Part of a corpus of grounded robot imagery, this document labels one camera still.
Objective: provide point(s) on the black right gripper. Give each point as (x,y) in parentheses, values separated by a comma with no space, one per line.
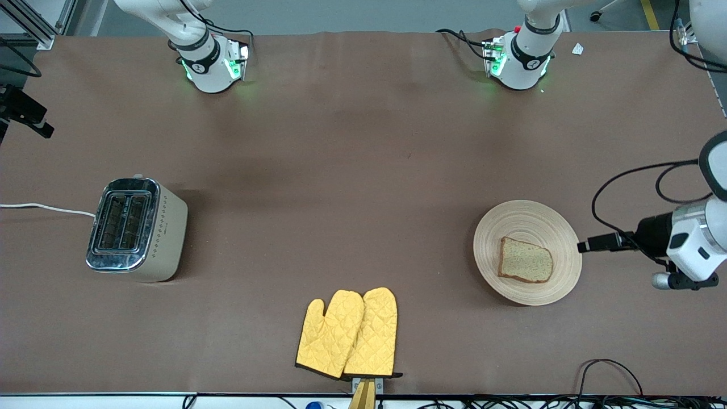
(20,108)

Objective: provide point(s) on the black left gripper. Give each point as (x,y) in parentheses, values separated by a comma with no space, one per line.
(653,233)

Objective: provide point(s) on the round wooden plate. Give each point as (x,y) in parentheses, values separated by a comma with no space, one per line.
(528,218)

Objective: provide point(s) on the brown bread toast slice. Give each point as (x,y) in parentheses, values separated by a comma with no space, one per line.
(525,261)

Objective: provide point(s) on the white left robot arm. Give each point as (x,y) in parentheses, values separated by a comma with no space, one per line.
(696,244)

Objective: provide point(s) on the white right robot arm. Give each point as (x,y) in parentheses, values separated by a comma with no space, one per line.
(210,71)

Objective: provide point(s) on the beige chrome toaster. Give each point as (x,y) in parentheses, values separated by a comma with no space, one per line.
(164,238)

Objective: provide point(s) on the small white paper scrap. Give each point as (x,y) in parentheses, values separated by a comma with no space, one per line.
(577,49)

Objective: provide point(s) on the office chair caster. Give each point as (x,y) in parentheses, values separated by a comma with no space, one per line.
(596,16)

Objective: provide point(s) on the yellow quilted oven mitt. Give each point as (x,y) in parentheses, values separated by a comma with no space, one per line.
(375,335)
(329,335)

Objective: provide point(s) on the brown table cover mat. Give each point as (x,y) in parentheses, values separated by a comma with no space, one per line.
(363,113)

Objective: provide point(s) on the aluminium frame profile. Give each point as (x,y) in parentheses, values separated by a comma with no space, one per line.
(687,37)
(40,28)

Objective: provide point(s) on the wooden stick with bracket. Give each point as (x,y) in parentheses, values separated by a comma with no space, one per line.
(363,395)

